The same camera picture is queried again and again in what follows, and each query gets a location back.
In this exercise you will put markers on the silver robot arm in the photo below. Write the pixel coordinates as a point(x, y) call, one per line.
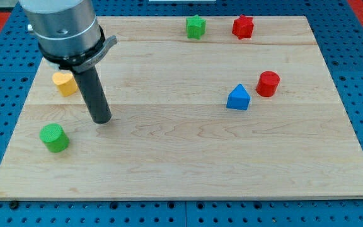
point(68, 32)

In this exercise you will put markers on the wooden board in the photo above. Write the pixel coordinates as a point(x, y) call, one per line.
point(171, 136)

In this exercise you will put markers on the blue triangle block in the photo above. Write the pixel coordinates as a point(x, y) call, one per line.
point(239, 98)

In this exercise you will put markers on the green star block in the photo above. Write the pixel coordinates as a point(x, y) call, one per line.
point(195, 27)

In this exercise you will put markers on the red cylinder block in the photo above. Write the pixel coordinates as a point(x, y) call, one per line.
point(267, 83)

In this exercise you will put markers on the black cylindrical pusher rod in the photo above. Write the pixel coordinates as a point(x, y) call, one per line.
point(93, 95)

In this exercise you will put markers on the red star block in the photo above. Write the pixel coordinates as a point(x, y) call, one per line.
point(243, 27)

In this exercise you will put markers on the yellow heart block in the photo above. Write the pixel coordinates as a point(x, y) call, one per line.
point(65, 83)

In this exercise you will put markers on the green cylinder block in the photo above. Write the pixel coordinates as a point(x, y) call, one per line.
point(54, 138)

